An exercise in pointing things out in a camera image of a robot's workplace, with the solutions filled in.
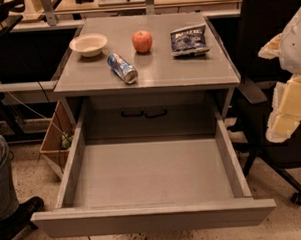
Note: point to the grey drawer cabinet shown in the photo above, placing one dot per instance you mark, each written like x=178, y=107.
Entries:
x=196, y=90

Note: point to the blue soda can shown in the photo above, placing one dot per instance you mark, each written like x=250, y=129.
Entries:
x=122, y=68

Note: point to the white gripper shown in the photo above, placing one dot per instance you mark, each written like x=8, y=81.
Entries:
x=296, y=51

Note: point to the blue chip bag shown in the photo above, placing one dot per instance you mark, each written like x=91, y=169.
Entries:
x=189, y=40

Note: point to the wooden background desk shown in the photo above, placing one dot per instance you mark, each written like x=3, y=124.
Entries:
x=41, y=14

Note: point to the red apple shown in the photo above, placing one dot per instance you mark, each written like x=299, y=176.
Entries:
x=142, y=41

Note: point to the grey open top drawer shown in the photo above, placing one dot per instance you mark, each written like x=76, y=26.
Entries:
x=173, y=169

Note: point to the person's leg in jeans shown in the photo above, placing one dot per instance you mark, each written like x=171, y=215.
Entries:
x=8, y=197

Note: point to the cardboard box with trash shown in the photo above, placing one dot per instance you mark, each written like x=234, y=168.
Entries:
x=51, y=148

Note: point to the black office chair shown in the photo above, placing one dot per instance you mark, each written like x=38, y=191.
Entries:
x=259, y=22

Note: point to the white paper bowl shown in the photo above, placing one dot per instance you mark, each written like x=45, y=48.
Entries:
x=88, y=45

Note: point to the black shoe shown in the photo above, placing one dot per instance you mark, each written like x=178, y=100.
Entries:
x=11, y=226

